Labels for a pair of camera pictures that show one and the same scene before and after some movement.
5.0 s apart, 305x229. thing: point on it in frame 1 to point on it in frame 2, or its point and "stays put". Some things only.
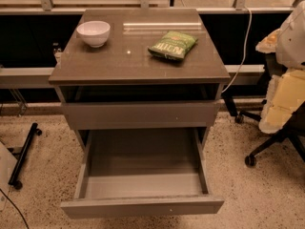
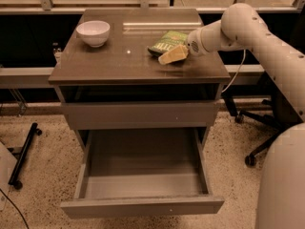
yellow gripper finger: (269, 44) to (173, 54)
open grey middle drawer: (141, 172) stays put
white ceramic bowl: (93, 32) stays put
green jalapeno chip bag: (173, 45) stays put
